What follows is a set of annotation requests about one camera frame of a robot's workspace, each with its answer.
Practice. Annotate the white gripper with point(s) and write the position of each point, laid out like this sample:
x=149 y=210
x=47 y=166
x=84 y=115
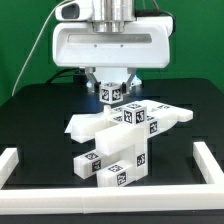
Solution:
x=96 y=34

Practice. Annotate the small tagged white cube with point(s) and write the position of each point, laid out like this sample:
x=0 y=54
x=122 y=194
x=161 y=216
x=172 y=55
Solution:
x=110 y=93

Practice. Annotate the white chair back frame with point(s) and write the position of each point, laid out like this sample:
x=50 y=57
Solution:
x=107 y=126

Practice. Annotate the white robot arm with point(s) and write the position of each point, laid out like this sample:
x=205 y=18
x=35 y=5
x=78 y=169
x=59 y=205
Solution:
x=110 y=39

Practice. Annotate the white L-shaped obstacle fence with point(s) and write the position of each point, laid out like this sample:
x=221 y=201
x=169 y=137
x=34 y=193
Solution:
x=206 y=196

